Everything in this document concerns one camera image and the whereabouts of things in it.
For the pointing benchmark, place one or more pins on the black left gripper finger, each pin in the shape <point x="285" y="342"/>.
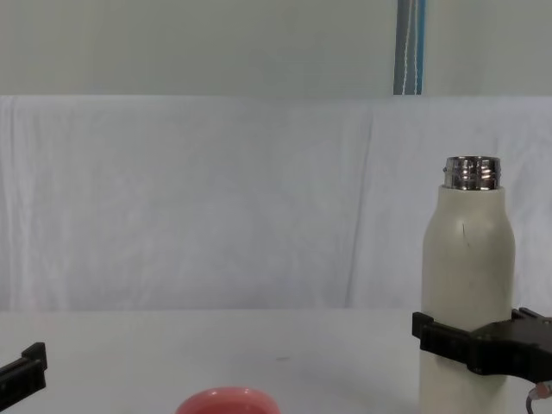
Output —
<point x="30" y="366"/>

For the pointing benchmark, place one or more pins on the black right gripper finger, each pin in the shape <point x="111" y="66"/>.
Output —
<point x="532" y="318"/>
<point x="440" y="343"/>

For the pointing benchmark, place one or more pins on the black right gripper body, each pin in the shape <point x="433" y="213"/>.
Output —
<point x="517" y="351"/>

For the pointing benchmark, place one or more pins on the cream vacuum bottle steel neck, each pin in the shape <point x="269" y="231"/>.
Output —
<point x="468" y="267"/>

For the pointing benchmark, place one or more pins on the white table cloth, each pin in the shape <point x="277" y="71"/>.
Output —
<point x="215" y="345"/>

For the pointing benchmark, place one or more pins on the pink plastic cup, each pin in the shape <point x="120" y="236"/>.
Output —
<point x="228" y="402"/>

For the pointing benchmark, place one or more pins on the white wrinkled curtain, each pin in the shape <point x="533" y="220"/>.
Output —
<point x="215" y="202"/>

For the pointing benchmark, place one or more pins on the plain pale curtain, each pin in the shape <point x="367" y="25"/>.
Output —
<point x="194" y="43"/>

